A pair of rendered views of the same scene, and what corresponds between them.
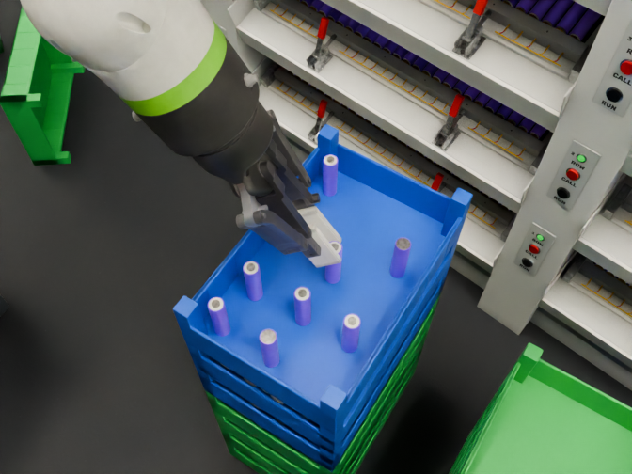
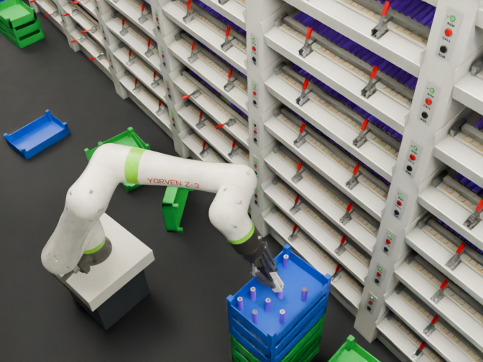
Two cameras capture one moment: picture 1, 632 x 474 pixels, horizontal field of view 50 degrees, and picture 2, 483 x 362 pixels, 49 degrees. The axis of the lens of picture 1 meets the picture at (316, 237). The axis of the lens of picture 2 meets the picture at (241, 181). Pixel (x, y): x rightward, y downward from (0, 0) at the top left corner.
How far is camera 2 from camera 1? 1.04 m
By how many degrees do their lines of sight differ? 14
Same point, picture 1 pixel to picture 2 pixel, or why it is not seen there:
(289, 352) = (261, 319)
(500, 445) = not seen: outside the picture
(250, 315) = (250, 305)
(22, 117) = (168, 212)
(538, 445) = not seen: outside the picture
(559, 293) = (384, 325)
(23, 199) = (160, 246)
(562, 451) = not seen: outside the picture
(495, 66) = (353, 229)
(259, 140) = (259, 252)
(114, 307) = (192, 299)
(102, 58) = (225, 231)
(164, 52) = (238, 231)
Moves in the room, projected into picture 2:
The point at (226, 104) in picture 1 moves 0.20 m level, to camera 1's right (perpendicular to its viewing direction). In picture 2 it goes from (251, 243) to (320, 253)
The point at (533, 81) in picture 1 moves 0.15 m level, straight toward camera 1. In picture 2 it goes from (366, 238) to (346, 266)
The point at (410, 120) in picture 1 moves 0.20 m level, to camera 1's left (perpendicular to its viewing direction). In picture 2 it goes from (327, 241) to (277, 234)
